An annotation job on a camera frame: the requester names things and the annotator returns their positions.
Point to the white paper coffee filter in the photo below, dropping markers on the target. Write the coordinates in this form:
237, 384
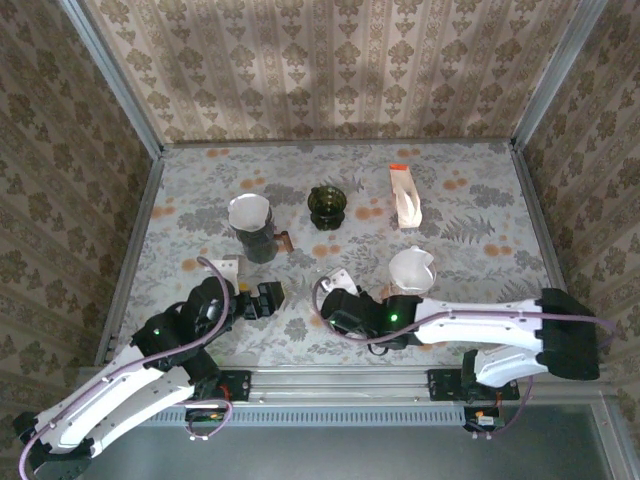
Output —
410, 270
247, 212

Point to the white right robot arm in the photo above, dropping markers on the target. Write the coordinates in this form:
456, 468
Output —
475, 320

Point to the aluminium table side rail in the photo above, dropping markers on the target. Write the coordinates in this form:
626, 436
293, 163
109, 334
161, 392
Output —
547, 250
131, 250

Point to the floral tablecloth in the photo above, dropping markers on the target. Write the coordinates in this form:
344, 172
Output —
200, 165

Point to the aluminium mounting rail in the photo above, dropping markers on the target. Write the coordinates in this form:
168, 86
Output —
340, 385

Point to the coffee filter package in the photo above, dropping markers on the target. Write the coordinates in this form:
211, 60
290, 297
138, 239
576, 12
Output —
405, 200

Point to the green glass dripper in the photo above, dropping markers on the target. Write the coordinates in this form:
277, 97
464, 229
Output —
326, 205

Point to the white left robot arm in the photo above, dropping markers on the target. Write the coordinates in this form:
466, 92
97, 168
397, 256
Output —
115, 400

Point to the aluminium frame post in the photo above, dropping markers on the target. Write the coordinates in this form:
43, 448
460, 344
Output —
114, 80
557, 75

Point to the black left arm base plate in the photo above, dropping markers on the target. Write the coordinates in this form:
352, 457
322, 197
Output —
237, 385

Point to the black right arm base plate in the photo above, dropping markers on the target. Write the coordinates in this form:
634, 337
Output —
442, 385

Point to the small circuit board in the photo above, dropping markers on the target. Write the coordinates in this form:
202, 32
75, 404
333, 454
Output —
205, 417
482, 420

